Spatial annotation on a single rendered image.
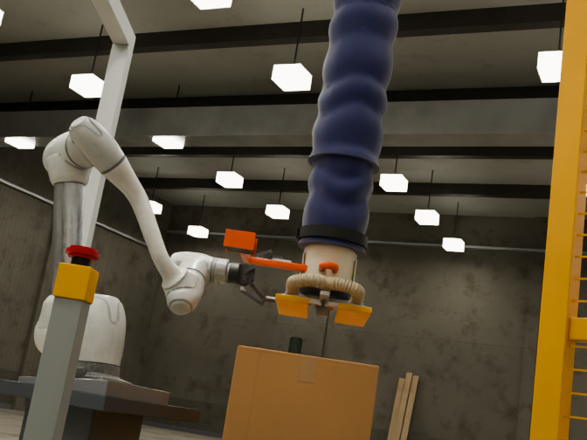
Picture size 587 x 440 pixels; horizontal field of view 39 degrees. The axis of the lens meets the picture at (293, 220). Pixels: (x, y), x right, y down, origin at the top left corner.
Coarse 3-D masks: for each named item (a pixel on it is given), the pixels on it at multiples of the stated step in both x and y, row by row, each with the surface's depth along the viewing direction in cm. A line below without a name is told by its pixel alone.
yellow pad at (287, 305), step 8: (280, 296) 248; (288, 296) 248; (296, 296) 248; (280, 304) 256; (288, 304) 253; (296, 304) 250; (304, 304) 248; (280, 312) 274; (288, 312) 271; (296, 312) 268; (304, 312) 265
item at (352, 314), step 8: (344, 304) 247; (352, 304) 250; (336, 312) 260; (344, 312) 251; (352, 312) 248; (360, 312) 247; (368, 312) 246; (336, 320) 274; (344, 320) 271; (352, 320) 268; (360, 320) 265
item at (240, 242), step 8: (232, 232) 235; (240, 232) 235; (248, 232) 235; (224, 240) 235; (232, 240) 235; (240, 240) 235; (248, 240) 234; (256, 240) 242; (232, 248) 236; (240, 248) 234; (248, 248) 234
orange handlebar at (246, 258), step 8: (248, 256) 256; (256, 264) 263; (264, 264) 262; (272, 264) 262; (280, 264) 262; (288, 264) 262; (296, 264) 262; (320, 264) 253; (328, 264) 251; (336, 264) 253; (336, 272) 257
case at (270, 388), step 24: (240, 360) 233; (264, 360) 232; (288, 360) 232; (312, 360) 231; (336, 360) 231; (240, 384) 231; (264, 384) 231; (288, 384) 230; (312, 384) 230; (336, 384) 229; (360, 384) 229; (240, 408) 230; (264, 408) 229; (288, 408) 229; (312, 408) 228; (336, 408) 228; (360, 408) 227; (240, 432) 228; (264, 432) 228; (288, 432) 227; (312, 432) 227; (336, 432) 226; (360, 432) 226
